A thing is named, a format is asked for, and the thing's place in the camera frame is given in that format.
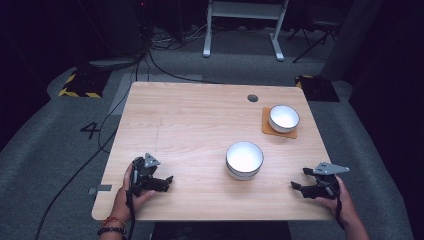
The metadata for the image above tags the person's left hand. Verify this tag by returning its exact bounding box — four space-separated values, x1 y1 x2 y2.
110 162 157 221

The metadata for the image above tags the tangle of cables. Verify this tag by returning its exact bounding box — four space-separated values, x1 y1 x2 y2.
149 22 209 52

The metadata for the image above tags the black yellow striped base plate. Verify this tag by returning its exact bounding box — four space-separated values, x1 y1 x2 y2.
294 74 341 103
58 67 112 100

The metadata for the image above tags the black gripper wrist strap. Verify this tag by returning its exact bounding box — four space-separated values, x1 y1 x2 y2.
334 198 346 231
124 188 137 240

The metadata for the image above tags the person's right hand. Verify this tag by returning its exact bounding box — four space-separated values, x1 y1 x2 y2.
314 175 357 225

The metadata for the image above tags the orange square mat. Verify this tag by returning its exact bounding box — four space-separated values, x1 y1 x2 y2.
261 106 298 140

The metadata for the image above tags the white desk frame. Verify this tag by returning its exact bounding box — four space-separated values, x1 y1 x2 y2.
202 0 290 63

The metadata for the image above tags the black bead bracelet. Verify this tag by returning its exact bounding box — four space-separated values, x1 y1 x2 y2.
97 226 128 236

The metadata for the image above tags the black curved floor cable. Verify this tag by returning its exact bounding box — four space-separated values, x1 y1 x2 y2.
147 49 223 85

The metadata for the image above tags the long black floor cable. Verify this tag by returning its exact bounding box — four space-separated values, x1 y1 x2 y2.
34 49 152 240

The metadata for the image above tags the white bowl dark rim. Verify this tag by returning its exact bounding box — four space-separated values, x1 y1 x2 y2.
268 104 301 134
227 168 262 182
225 141 265 175

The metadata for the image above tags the grey round stand base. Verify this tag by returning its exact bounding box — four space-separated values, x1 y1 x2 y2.
87 57 143 72

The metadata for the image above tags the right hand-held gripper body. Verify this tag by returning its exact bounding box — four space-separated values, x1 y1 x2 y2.
311 161 351 201

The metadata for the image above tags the grey tape strip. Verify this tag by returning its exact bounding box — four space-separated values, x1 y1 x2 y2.
87 184 113 196

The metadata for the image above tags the person's dark clothing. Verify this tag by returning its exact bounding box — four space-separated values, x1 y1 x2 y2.
152 220 294 240

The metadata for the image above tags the grey curtain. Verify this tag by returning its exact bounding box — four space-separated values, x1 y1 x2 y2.
320 0 383 82

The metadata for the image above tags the black tripod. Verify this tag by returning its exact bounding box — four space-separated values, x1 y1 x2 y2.
286 19 338 64

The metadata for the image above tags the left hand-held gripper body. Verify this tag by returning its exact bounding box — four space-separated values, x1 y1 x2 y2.
130 152 161 197

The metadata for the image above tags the red string bracelet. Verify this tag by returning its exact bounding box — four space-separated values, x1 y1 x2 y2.
101 215 128 228

